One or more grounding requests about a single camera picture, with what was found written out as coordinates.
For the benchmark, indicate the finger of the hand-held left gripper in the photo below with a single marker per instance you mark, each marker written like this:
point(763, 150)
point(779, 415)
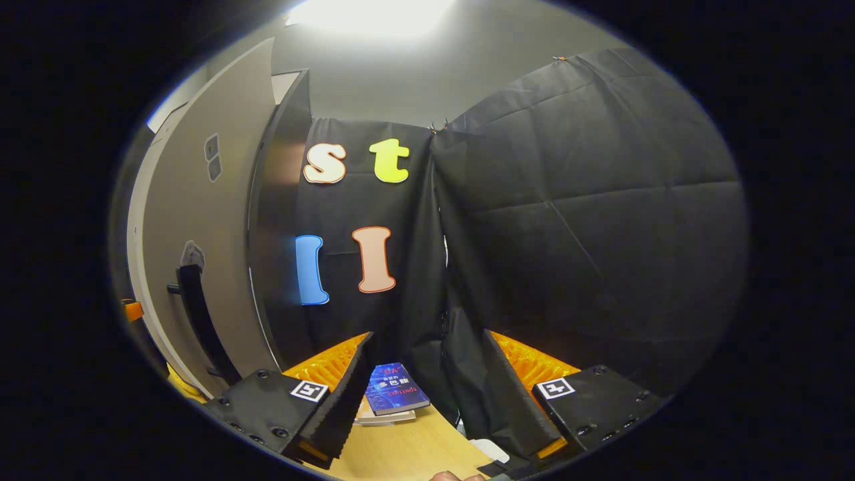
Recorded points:
point(133, 310)

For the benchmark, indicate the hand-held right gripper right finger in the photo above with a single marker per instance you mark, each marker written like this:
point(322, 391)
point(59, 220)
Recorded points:
point(507, 394)

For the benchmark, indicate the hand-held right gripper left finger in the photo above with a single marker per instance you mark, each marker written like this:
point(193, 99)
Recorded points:
point(344, 401)

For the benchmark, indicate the grey double-door shoe cabinet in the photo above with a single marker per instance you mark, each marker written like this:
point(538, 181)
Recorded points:
point(280, 234)

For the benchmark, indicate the cream book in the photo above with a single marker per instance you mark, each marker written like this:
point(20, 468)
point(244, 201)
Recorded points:
point(387, 419)

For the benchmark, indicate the blue book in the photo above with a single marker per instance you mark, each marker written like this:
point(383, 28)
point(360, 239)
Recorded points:
point(397, 391)

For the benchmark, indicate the small white object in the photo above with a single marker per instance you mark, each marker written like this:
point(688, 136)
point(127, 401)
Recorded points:
point(487, 449)

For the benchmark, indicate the black backdrop cloth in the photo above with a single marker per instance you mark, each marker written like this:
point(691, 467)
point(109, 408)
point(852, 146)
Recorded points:
point(568, 234)

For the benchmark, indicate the large ceiling light panel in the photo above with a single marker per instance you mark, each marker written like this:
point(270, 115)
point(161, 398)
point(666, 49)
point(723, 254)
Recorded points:
point(374, 15)

